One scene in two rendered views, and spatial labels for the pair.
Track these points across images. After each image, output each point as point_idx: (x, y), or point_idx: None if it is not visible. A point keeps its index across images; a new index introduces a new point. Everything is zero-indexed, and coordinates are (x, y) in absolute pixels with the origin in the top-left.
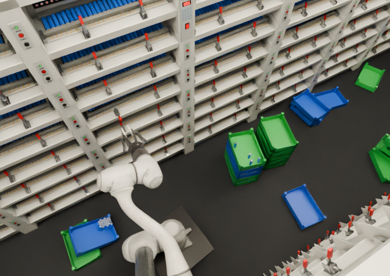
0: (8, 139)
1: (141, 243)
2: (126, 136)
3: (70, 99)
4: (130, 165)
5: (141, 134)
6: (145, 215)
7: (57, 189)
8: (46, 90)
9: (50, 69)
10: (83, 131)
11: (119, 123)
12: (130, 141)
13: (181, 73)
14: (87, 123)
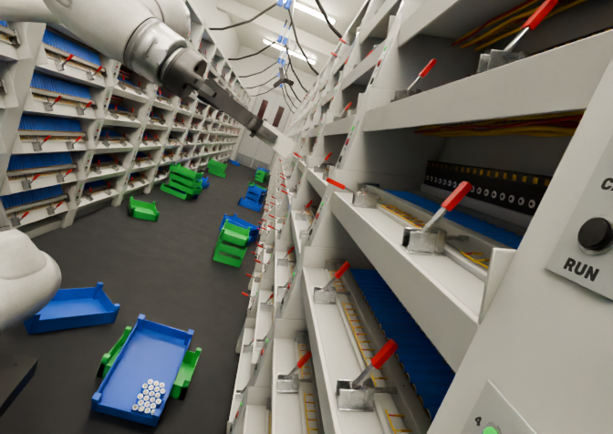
0: (337, 124)
1: (7, 233)
2: (316, 381)
3: (380, 70)
4: None
5: (304, 428)
6: None
7: (268, 325)
8: (389, 32)
9: None
10: (331, 187)
11: (349, 291)
12: (232, 96)
13: (597, 106)
14: (348, 184)
